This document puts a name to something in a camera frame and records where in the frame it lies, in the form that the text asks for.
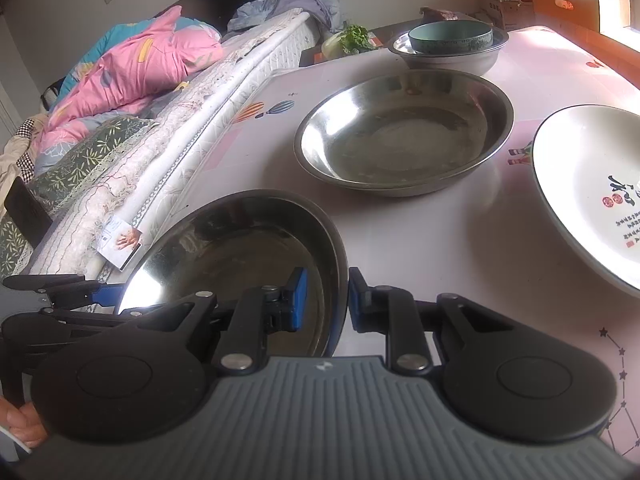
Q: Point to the pink quilt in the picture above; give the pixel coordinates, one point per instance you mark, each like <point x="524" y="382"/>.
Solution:
<point x="140" y="70"/>

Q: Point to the small stainless steel plate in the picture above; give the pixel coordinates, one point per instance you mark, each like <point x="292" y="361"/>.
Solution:
<point x="400" y="135"/>

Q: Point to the napa cabbage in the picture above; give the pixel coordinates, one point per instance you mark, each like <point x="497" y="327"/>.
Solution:
<point x="350" y="40"/>

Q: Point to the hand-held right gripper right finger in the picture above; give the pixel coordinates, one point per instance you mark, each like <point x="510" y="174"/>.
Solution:
<point x="356" y="302"/>

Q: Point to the beige checkered cloth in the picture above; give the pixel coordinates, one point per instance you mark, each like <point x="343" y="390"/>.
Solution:
<point x="15" y="160"/>

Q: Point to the stainless steel bowl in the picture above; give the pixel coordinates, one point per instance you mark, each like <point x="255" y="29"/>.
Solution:
<point x="402" y="45"/>
<point x="450" y="65"/>

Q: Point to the paper mattress tag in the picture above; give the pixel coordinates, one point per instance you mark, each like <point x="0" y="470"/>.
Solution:
<point x="122" y="242"/>

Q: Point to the grey-blue clothes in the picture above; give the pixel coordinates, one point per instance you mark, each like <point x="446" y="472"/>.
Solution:
<point x="295" y="2"/>

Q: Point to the large stainless steel plate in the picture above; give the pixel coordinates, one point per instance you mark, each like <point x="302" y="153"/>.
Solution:
<point x="240" y="250"/>

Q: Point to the balloon print tablecloth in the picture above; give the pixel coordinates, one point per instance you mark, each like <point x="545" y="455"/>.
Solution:
<point x="450" y="260"/>

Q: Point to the person's left hand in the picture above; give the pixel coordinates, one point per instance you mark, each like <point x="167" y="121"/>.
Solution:
<point x="25" y="425"/>

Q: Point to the orange cardboard box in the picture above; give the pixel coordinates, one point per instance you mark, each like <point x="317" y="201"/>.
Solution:
<point x="565" y="10"/>

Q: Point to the dark teal ceramic bowl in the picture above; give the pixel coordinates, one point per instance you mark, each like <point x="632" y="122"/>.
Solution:
<point x="450" y="42"/>

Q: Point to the open brown cardboard box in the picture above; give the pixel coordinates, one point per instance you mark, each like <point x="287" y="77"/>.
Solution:
<point x="510" y="10"/>

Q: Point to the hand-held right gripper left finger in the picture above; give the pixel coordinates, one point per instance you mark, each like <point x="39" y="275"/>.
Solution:
<point x="298" y="300"/>

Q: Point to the dark printed board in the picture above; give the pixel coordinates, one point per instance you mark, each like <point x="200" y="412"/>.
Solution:
<point x="312" y="55"/>

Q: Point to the white ceramic plate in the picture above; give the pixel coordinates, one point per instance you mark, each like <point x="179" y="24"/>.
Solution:
<point x="575" y="185"/>

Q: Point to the green floral pillow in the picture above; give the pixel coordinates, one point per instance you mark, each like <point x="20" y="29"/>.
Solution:
<point x="85" y="160"/>

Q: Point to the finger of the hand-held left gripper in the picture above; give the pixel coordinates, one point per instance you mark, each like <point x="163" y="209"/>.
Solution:
<point x="107" y="294"/>
<point x="60" y="320"/>

